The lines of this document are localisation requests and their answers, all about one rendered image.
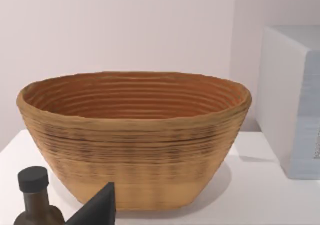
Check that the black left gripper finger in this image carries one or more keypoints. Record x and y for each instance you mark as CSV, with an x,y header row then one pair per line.
x,y
103,207

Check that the dark olive bottle black cap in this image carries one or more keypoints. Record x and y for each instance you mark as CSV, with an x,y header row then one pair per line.
x,y
35,200

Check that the brown woven basket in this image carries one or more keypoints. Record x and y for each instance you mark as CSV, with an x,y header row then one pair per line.
x,y
135,140

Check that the white and pale blue box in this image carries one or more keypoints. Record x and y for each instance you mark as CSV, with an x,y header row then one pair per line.
x,y
290,105

